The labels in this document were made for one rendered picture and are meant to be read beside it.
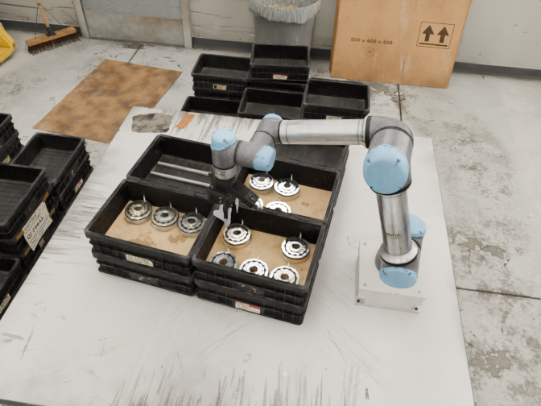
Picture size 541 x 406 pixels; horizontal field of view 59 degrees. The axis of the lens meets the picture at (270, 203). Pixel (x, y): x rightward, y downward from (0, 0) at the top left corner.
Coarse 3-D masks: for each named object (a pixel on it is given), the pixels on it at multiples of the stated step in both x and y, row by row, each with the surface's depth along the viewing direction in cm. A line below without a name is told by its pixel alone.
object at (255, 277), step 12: (240, 204) 178; (276, 216) 175; (288, 216) 174; (324, 228) 170; (204, 240) 166; (204, 264) 158; (216, 264) 158; (312, 264) 159; (240, 276) 157; (252, 276) 155; (264, 276) 155; (288, 288) 154; (300, 288) 152
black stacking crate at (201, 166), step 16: (160, 144) 208; (176, 144) 207; (192, 144) 204; (144, 160) 197; (160, 160) 210; (176, 160) 210; (192, 160) 210; (208, 160) 208; (144, 176) 200; (160, 176) 202; (192, 176) 203; (208, 176) 203
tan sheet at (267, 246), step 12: (216, 240) 178; (252, 240) 179; (264, 240) 179; (276, 240) 179; (216, 252) 174; (240, 252) 174; (252, 252) 175; (264, 252) 175; (276, 252) 175; (312, 252) 175; (240, 264) 170; (276, 264) 171; (300, 264) 171; (300, 276) 168
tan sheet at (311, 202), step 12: (276, 180) 202; (300, 192) 198; (312, 192) 198; (324, 192) 198; (264, 204) 192; (288, 204) 193; (300, 204) 193; (312, 204) 193; (324, 204) 193; (312, 216) 188
